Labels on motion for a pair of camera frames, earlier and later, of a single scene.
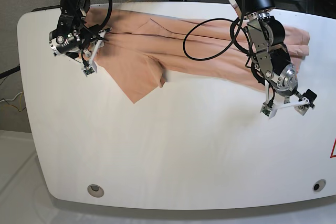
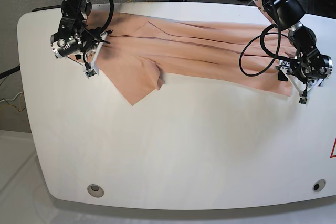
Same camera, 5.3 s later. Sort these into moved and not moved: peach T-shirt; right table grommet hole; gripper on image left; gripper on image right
Moved: gripper on image right
Not moved: gripper on image left; right table grommet hole; peach T-shirt
